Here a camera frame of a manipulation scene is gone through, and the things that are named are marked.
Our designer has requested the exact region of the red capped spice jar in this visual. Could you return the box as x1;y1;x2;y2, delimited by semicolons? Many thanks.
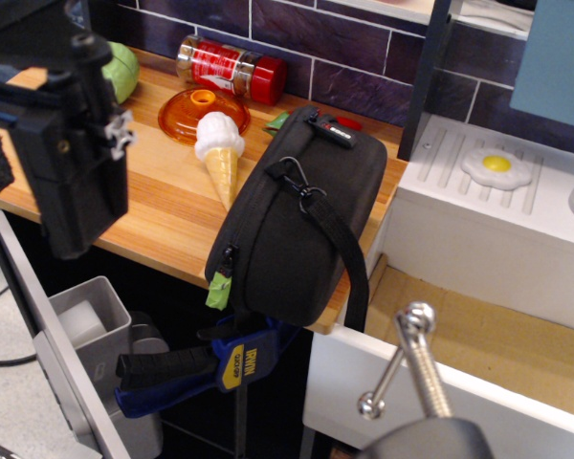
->
176;34;287;105

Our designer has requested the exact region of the black shoulder strap with clip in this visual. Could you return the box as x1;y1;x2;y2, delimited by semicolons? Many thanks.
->
264;156;370;334

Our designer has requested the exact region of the blue Irwin bar clamp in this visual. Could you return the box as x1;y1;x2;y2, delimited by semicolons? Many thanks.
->
114;313;301;458

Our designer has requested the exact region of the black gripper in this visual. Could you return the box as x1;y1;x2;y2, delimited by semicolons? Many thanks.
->
10;33;135;259

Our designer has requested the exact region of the green taped zipper pull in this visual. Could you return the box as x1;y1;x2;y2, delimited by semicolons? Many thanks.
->
205;245;237;311

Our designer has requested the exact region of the white drawer front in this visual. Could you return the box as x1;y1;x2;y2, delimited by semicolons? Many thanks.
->
303;326;574;458

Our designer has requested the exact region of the white toy sink unit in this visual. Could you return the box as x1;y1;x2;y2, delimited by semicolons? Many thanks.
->
384;116;574;329

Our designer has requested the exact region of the silver metal screw clamp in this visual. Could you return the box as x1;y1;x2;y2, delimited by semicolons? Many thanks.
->
357;300;495;459

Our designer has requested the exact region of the grey plastic bin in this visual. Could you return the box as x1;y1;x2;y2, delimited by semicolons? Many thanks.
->
28;276;163;458

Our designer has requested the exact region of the toy ice cream cone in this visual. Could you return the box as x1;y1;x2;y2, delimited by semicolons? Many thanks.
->
194;112;245;210

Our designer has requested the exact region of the toy fried egg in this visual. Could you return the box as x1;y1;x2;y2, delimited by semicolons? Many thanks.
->
461;148;533;191

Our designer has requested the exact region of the black zipper bag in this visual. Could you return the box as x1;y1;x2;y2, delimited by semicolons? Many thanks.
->
206;106;386;329

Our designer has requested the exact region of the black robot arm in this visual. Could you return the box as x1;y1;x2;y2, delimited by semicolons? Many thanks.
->
0;1;135;259

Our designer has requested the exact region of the orange transparent pot lid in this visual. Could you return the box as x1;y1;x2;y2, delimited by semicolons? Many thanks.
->
158;88;251;145

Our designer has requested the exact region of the green toy cabbage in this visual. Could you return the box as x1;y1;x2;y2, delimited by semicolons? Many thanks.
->
102;41;140;103

